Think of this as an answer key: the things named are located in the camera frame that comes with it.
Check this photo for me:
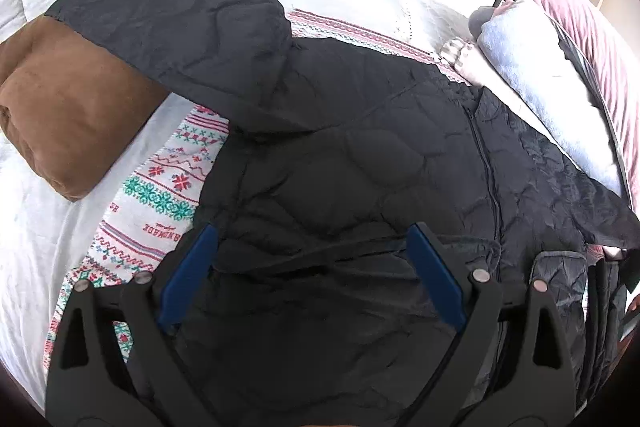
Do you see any black quilted jacket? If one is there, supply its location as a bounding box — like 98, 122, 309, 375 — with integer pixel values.
48, 0, 639, 426

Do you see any white bed sheet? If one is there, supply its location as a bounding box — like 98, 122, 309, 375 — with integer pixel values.
1, 0, 469, 407

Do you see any patterned knit blanket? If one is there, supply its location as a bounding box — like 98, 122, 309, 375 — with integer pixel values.
42, 10, 466, 376

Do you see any brown fleece garment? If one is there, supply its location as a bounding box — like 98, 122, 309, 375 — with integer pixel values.
1, 16, 168, 202

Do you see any light blue fluffy blanket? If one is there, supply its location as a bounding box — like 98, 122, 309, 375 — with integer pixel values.
469, 0, 626, 196

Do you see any pink velvet pillow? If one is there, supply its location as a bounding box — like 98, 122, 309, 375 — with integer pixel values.
532, 0, 639, 209

